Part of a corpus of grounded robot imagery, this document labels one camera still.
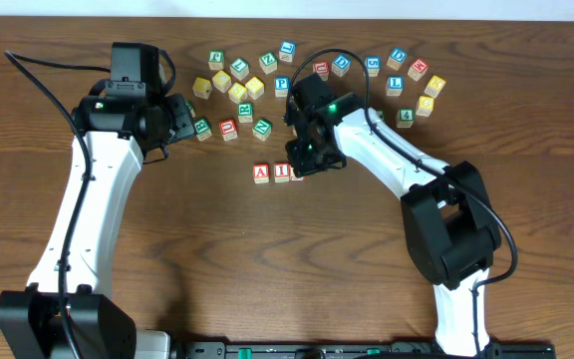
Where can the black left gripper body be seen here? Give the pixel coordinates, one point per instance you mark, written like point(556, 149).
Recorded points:
point(176, 122)

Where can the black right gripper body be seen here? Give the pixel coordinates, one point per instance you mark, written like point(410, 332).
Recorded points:
point(309, 157)

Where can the red I block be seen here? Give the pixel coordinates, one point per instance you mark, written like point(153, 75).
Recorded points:
point(282, 172)

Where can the red A block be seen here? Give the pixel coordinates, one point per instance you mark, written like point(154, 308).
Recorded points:
point(261, 173)

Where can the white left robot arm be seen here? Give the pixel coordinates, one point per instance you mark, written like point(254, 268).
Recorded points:
point(66, 308)

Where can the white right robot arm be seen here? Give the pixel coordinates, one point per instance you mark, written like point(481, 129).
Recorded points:
point(450, 235)

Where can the green A block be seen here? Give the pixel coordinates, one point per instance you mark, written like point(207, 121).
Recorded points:
point(191, 108)

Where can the green B block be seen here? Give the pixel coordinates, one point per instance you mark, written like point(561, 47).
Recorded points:
point(203, 129)

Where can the yellow block left cluster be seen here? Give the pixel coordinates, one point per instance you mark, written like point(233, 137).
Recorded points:
point(202, 88)

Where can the yellow block cluster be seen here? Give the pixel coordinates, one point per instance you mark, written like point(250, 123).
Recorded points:
point(221, 81)
point(237, 93)
point(202, 88)
point(255, 88)

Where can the red U block lower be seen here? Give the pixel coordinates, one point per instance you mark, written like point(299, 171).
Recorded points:
point(228, 130)

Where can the red u block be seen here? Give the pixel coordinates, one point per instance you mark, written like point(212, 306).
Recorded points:
point(228, 130)
point(322, 69)

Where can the green N block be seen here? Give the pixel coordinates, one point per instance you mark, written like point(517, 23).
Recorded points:
point(262, 129)

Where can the yellow block upper cluster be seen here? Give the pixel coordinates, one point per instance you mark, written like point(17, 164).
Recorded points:
point(221, 81)

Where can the yellow block middle cluster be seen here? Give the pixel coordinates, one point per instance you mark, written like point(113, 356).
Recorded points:
point(237, 93)

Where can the green R block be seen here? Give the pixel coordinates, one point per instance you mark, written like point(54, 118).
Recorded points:
point(245, 112)

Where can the green block top left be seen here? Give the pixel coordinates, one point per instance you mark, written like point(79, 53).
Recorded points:
point(216, 60)

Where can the blue P block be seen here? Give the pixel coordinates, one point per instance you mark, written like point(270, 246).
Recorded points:
point(281, 86)

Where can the green 7 block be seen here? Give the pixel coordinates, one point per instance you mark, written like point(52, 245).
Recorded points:
point(239, 69)

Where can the green J block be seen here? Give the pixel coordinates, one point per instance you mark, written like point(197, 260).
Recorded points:
point(381, 115)

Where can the yellow block right cluster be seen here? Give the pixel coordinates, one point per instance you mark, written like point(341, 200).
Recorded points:
point(255, 88)

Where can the red U block upper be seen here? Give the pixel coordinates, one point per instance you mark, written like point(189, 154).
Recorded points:
point(322, 69)

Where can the blue d block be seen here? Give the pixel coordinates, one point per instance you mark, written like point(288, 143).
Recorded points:
point(396, 58)
point(341, 65)

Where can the green Z block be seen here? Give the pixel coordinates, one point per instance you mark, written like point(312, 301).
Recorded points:
point(268, 63)

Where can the green 4 block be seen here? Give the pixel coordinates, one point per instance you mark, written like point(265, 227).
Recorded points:
point(405, 118)

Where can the blue block top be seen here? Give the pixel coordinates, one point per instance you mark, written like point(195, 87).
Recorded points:
point(287, 51)

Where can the blue L block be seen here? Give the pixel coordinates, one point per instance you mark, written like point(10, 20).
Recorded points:
point(395, 86)

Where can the yellow G block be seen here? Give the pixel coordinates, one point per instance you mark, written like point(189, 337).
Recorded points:
point(425, 105)

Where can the blue D block far right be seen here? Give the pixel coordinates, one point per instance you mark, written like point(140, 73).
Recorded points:
point(396, 58)

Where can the red M block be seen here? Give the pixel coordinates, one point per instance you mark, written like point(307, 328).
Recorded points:
point(417, 69)

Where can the yellow K block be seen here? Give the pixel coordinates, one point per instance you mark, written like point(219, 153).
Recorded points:
point(434, 86)

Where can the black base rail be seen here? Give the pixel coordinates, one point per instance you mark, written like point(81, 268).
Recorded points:
point(413, 350)

